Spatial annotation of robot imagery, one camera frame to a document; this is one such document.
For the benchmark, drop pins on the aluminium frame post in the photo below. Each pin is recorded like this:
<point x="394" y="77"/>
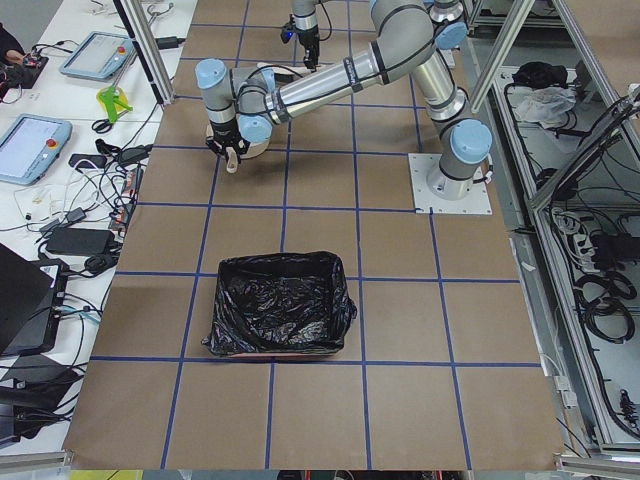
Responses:
<point x="137" y="27"/>

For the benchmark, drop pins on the teach pendant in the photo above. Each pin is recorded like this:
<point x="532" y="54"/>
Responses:
<point x="98" y="57"/>
<point x="30" y="146"/>

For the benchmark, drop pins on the cream plastic dustpan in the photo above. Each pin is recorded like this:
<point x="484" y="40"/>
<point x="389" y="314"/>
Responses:
<point x="255" y="149"/>

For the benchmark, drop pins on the black laptop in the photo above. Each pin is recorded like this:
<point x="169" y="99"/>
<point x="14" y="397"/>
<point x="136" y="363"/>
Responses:
<point x="31" y="297"/>

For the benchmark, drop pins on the black power brick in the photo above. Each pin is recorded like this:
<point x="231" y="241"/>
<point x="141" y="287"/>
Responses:
<point x="79" y="242"/>

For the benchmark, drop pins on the near teach pendant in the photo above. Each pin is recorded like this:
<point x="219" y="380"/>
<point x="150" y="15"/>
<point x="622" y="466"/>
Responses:
<point x="30" y="146"/>

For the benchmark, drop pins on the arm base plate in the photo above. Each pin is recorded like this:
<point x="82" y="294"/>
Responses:
<point x="434" y="193"/>

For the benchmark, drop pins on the scissors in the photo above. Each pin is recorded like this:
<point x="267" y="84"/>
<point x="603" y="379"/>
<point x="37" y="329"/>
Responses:
<point x="102" y="126"/>

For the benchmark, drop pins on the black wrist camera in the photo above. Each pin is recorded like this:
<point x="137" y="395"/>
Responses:
<point x="288" y="30"/>

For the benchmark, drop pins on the far teach pendant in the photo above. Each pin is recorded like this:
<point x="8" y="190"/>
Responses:
<point x="98" y="57"/>

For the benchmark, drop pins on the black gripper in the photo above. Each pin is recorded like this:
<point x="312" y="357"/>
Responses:
<point x="223" y="134"/>
<point x="308" y="39"/>

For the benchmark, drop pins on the white crumpled cloth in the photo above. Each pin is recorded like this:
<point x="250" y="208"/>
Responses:
<point x="548" y="107"/>

